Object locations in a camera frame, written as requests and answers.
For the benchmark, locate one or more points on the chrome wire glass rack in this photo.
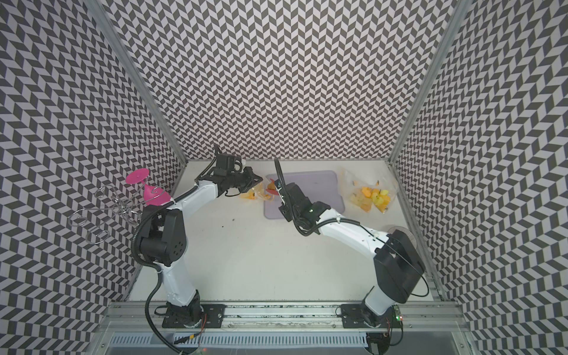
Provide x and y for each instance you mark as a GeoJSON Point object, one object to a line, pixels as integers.
{"type": "Point", "coordinates": [94, 222]}

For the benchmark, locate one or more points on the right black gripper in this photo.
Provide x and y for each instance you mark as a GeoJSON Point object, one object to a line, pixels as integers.
{"type": "Point", "coordinates": [285, 211]}

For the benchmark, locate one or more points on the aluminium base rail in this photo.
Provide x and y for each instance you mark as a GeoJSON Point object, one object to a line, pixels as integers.
{"type": "Point", "coordinates": [286, 328]}

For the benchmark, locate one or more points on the lavender plastic tray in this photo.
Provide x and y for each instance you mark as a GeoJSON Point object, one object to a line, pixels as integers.
{"type": "Point", "coordinates": [316, 185]}

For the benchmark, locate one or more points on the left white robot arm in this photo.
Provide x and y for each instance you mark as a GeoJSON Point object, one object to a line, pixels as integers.
{"type": "Point", "coordinates": [160, 241]}

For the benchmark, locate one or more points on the duck print resealable bag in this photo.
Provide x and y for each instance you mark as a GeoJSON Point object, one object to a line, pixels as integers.
{"type": "Point", "coordinates": [381, 197]}

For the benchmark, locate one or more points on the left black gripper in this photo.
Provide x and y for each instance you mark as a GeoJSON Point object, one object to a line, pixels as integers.
{"type": "Point", "coordinates": [251, 179]}

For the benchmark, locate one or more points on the pink plastic wine glass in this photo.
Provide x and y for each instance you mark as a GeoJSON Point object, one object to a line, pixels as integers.
{"type": "Point", "coordinates": [152, 195]}

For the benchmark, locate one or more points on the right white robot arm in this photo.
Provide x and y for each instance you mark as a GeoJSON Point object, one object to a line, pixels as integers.
{"type": "Point", "coordinates": [398, 268]}

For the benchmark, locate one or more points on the red metal tongs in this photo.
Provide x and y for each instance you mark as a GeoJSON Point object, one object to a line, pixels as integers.
{"type": "Point", "coordinates": [271, 188]}

